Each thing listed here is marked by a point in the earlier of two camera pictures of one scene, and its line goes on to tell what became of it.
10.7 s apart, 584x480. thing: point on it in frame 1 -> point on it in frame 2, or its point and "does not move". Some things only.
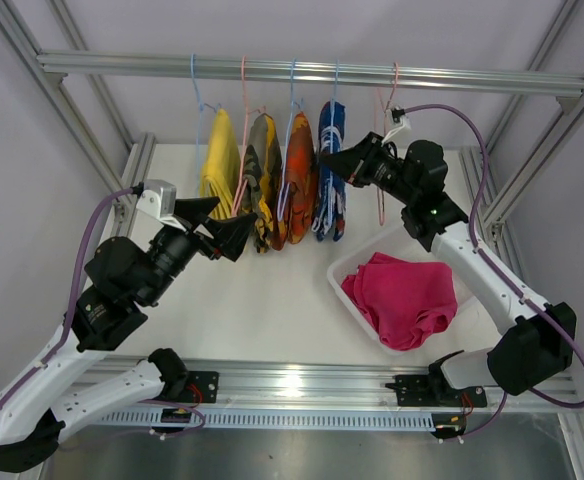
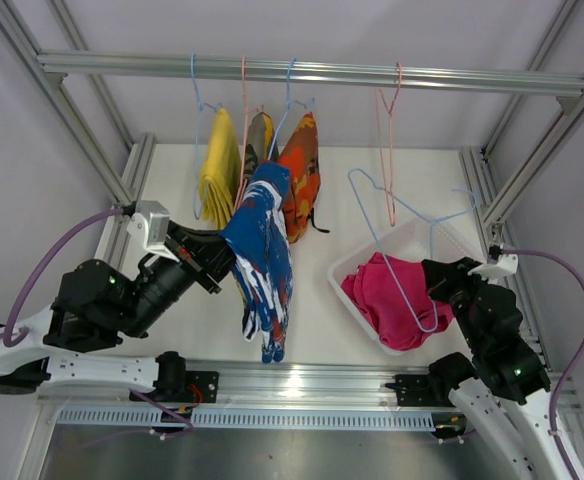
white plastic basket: (466, 312) -> (446, 237)
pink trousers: (407, 301) does not move
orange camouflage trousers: (298, 211) does not move
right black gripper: (352, 166) -> (441, 275)
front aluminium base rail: (450, 386) does not move
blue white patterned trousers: (330, 210) -> (259, 244)
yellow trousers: (221, 174) does not move
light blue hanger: (201, 107) does not move
